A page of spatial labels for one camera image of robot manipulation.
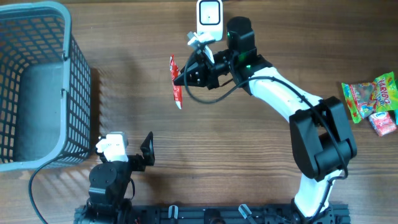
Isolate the right black camera cable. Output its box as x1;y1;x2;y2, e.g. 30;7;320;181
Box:
183;40;349;218

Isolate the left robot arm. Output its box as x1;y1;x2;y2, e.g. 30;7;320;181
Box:
74;132;155;223

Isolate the red Nescafe stick sachet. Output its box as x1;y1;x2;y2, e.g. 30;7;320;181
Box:
169;54;183;110

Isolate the grey plastic shopping basket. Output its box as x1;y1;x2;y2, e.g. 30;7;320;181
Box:
1;1;91;172

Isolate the white barcode scanner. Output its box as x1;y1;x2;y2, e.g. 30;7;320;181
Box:
196;0;223;41

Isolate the small red white packet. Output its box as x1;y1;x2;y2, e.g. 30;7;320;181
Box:
369;112;397;137

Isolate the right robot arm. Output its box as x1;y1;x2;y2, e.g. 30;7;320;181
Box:
174;16;357;223

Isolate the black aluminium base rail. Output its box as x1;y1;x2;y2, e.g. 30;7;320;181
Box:
73;202;351;224

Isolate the mint green wipes packet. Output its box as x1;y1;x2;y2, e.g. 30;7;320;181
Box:
394;79;398;125

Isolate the left black camera cable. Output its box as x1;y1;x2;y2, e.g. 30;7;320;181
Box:
27;149;97;224

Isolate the black camera cable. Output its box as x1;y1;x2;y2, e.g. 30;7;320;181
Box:
27;149;97;224
183;40;349;218

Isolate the Haribo gummy candy bag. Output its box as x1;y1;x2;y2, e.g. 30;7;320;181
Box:
341;72;397;123

